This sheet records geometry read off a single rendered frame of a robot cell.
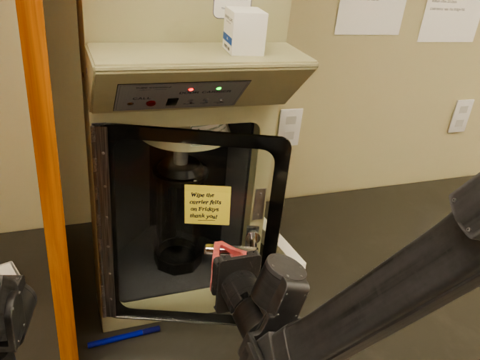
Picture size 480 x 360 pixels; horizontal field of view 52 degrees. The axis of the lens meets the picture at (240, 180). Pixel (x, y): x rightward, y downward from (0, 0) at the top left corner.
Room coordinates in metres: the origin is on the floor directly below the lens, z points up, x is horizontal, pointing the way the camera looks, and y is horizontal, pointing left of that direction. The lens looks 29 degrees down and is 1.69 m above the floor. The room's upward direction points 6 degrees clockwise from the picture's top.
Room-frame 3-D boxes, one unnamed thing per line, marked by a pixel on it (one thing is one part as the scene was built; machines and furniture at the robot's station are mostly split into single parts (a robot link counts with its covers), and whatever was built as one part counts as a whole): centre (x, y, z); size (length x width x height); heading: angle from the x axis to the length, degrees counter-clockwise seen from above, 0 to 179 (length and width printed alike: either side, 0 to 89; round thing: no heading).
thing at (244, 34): (0.73, 0.01, 1.54); 0.05 x 0.05 x 0.06; 19
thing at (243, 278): (0.56, -0.02, 1.20); 0.07 x 0.07 x 0.10; 23
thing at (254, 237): (0.68, 0.00, 1.20); 0.10 x 0.05 x 0.03; 93
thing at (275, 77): (0.71, 0.07, 1.46); 0.32 x 0.12 x 0.10; 113
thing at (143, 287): (0.70, 0.08, 1.19); 0.30 x 0.01 x 0.40; 93
